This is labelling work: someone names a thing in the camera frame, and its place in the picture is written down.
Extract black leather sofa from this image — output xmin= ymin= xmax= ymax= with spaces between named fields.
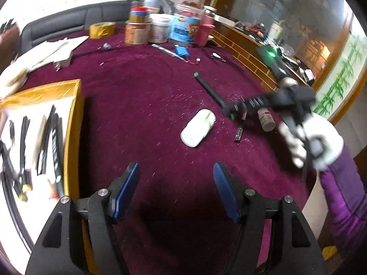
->
xmin=17 ymin=1 xmax=133 ymax=55

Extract white glue bottle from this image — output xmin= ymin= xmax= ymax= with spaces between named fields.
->
xmin=180 ymin=109 xmax=217 ymax=149

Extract black marker green caps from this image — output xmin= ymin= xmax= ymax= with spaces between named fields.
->
xmin=194 ymin=73 xmax=238 ymax=120

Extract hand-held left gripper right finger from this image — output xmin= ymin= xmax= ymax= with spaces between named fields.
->
xmin=214 ymin=162 xmax=328 ymax=275

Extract white paper roll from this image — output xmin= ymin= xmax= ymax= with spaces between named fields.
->
xmin=0 ymin=63 xmax=29 ymax=98

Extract grey tape roll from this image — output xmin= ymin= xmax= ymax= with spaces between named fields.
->
xmin=144 ymin=0 xmax=164 ymax=15

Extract white power adapter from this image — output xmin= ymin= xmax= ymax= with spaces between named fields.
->
xmin=26 ymin=36 xmax=90 ymax=71

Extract pink container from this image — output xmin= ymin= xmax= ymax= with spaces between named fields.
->
xmin=194 ymin=23 xmax=216 ymax=47

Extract clear jar orange contents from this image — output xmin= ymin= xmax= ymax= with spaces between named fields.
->
xmin=125 ymin=20 xmax=152 ymax=46

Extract gold tape roll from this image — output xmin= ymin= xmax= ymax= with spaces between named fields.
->
xmin=89 ymin=21 xmax=116 ymax=39

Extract white plastic jar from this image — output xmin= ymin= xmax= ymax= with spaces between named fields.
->
xmin=149 ymin=14 xmax=172 ymax=44

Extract small white pill bottle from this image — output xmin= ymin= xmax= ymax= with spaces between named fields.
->
xmin=257 ymin=107 xmax=276 ymax=132

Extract large blue label jar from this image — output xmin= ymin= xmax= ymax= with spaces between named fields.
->
xmin=170 ymin=4 xmax=205 ymax=47

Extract stack of coloured tape rolls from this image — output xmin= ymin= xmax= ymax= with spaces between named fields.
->
xmin=129 ymin=5 xmax=150 ymax=24

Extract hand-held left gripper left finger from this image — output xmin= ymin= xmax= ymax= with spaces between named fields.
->
xmin=26 ymin=162 xmax=141 ymax=275

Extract gold cardboard box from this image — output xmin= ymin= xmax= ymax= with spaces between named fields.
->
xmin=0 ymin=79 xmax=98 ymax=275

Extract person's right forearm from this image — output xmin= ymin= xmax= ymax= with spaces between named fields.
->
xmin=319 ymin=146 xmax=367 ymax=254

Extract small glass jar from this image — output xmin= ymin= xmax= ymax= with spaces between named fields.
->
xmin=203 ymin=5 xmax=217 ymax=25

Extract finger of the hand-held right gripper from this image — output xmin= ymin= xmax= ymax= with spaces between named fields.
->
xmin=239 ymin=96 xmax=273 ymax=111
xmin=234 ymin=107 xmax=250 ymax=121

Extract blue battery pack with cable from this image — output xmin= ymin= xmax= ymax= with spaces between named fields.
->
xmin=174 ymin=47 xmax=201 ymax=64

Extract wooden shelf unit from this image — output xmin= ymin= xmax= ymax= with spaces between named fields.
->
xmin=211 ymin=20 xmax=283 ymax=93

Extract person's right hand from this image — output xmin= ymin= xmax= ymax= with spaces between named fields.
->
xmin=278 ymin=77 xmax=345 ymax=170

